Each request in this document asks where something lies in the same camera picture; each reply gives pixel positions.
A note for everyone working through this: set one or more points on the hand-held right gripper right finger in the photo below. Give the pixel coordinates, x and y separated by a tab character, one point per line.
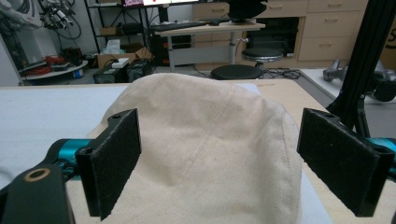
342	161

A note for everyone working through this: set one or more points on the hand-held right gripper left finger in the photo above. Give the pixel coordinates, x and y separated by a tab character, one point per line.
109	161

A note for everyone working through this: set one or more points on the cream canvas cloth bag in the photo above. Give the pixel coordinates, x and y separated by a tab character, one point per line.
205	149

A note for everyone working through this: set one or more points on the black equipment case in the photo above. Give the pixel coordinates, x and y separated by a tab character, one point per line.
124	72

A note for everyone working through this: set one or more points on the grey device on side table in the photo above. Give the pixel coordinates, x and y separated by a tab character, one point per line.
334	71

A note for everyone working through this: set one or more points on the cardboard box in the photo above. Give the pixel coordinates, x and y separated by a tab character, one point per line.
116	57

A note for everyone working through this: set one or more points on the black round stool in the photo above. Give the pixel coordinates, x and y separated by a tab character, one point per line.
236	72
262	54

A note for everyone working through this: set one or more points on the black metal shelf rack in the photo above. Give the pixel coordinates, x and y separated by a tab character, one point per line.
118	25

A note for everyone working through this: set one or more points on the wooden drawer cabinet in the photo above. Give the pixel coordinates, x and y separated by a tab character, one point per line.
311	28

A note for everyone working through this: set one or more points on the black keyboard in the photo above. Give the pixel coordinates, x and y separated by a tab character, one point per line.
179	25

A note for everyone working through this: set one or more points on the light wooden desk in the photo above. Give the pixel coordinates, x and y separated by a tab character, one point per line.
211	29

